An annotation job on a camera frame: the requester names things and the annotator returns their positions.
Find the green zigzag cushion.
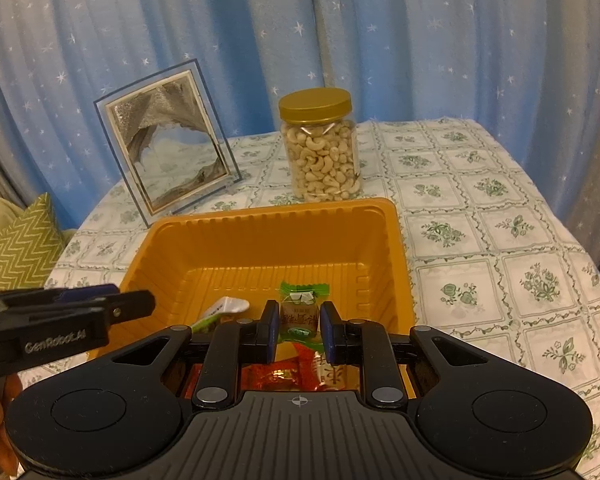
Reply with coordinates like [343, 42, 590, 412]
[0, 192, 64, 291]

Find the glass picture frame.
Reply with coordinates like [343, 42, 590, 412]
[93, 59, 243, 228]

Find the blue star curtain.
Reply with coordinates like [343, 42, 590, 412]
[0, 0, 600, 243]

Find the orange plastic tray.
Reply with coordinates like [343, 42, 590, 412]
[87, 197, 417, 397]

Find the red picture snack packet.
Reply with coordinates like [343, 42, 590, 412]
[292, 342, 364, 392]

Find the white green snack packet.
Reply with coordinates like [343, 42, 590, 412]
[192, 297, 251, 333]

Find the green candy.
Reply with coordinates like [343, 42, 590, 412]
[278, 282, 331, 347]

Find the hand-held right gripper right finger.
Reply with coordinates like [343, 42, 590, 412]
[320, 300, 488, 409]

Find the cashew jar with gold lid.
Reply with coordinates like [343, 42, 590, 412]
[278, 88, 362, 202]

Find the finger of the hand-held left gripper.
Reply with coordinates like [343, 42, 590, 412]
[45, 284, 122, 307]
[102, 290, 157, 323]

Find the green floral tablecloth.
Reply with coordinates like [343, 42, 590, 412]
[17, 117, 600, 480]

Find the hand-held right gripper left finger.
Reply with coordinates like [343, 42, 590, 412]
[110, 300, 282, 409]

